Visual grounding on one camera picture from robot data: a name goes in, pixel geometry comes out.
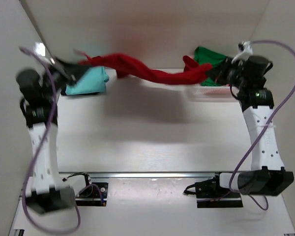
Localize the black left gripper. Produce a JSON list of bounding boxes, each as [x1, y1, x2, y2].
[[45, 52, 94, 92]]

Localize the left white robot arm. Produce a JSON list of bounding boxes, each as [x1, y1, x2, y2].
[[16, 59, 78, 215]]

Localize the silver aluminium table rail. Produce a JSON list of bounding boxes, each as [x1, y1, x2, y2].
[[59, 171, 222, 179]]

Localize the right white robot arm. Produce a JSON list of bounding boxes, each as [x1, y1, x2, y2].
[[206, 56, 294, 197]]

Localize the white plastic basket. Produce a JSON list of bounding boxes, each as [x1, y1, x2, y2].
[[185, 84, 236, 102]]

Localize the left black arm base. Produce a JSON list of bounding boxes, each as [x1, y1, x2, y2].
[[62, 172, 109, 207]]

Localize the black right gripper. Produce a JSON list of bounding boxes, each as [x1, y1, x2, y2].
[[203, 59, 244, 90]]

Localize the teal folded t shirt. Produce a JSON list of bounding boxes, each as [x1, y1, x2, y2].
[[62, 66, 110, 96]]

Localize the red t shirt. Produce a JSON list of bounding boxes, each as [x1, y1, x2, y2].
[[79, 53, 213, 85]]

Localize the green t shirt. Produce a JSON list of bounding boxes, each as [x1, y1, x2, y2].
[[193, 46, 228, 87]]

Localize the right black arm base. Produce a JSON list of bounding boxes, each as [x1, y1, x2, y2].
[[183, 177, 243, 208]]

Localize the black folded t shirt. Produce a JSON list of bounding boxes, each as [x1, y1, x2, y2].
[[61, 81, 103, 96]]

